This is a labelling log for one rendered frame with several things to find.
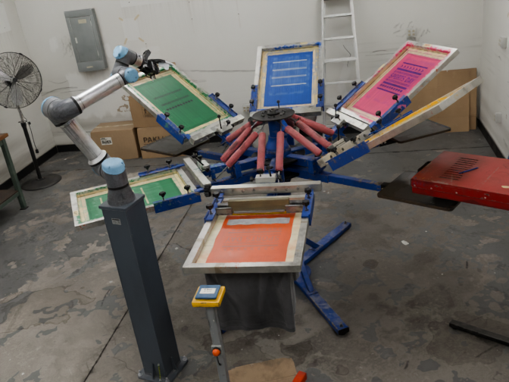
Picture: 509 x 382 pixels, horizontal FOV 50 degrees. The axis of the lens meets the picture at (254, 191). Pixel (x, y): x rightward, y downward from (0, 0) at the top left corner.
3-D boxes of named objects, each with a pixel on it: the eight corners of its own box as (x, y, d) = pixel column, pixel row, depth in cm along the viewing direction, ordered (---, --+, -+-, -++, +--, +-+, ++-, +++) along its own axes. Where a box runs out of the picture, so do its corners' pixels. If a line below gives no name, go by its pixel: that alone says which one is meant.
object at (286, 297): (297, 333, 286) (288, 263, 268) (213, 333, 295) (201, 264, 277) (297, 330, 288) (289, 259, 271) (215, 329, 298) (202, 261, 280)
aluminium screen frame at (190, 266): (301, 272, 259) (300, 265, 258) (183, 273, 271) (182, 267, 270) (313, 199, 329) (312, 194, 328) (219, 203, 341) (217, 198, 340)
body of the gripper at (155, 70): (151, 79, 312) (135, 72, 303) (149, 67, 316) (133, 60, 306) (160, 72, 309) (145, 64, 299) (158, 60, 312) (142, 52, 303)
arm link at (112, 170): (111, 189, 290) (105, 166, 285) (101, 183, 301) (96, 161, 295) (132, 183, 296) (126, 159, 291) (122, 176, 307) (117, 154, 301)
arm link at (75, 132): (109, 185, 302) (42, 109, 270) (98, 178, 313) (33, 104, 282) (125, 170, 305) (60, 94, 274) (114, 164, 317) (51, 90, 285)
